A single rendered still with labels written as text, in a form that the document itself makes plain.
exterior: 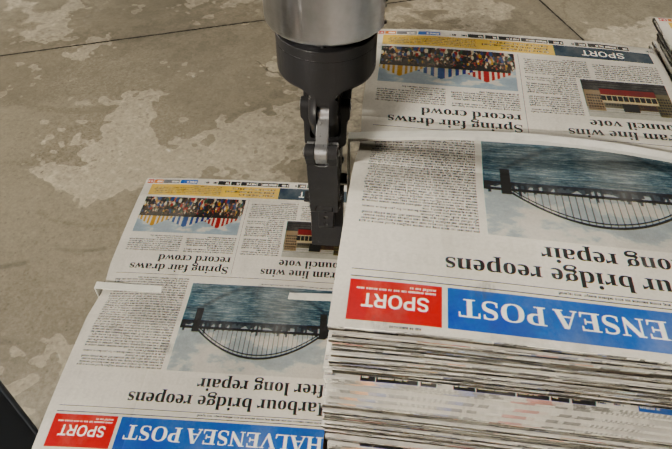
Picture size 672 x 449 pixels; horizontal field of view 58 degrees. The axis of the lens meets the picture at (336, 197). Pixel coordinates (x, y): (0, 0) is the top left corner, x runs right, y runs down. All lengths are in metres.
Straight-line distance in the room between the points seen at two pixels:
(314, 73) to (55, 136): 2.02
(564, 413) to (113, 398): 0.41
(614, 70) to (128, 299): 0.55
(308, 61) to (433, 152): 0.14
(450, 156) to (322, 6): 0.17
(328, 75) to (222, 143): 1.78
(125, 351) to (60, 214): 1.44
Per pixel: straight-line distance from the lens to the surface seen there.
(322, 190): 0.50
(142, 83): 2.59
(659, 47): 0.73
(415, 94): 0.56
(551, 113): 0.57
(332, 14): 0.41
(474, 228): 0.44
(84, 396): 0.67
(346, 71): 0.44
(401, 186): 0.47
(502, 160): 0.51
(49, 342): 1.79
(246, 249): 0.73
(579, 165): 0.52
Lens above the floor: 1.38
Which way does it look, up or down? 45 degrees down
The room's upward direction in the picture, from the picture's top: straight up
